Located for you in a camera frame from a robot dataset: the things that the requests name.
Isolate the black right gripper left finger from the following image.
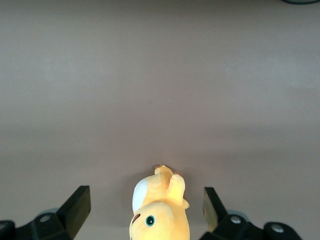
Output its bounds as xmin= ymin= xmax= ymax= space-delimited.
xmin=0 ymin=185 xmax=92 ymax=240

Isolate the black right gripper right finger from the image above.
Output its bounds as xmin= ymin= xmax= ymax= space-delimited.
xmin=199 ymin=186 xmax=300 ymax=240

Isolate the yellow plush toy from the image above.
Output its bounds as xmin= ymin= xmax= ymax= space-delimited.
xmin=128 ymin=163 xmax=191 ymax=240

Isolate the black looping cable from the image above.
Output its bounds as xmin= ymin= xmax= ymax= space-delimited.
xmin=279 ymin=0 xmax=320 ymax=6

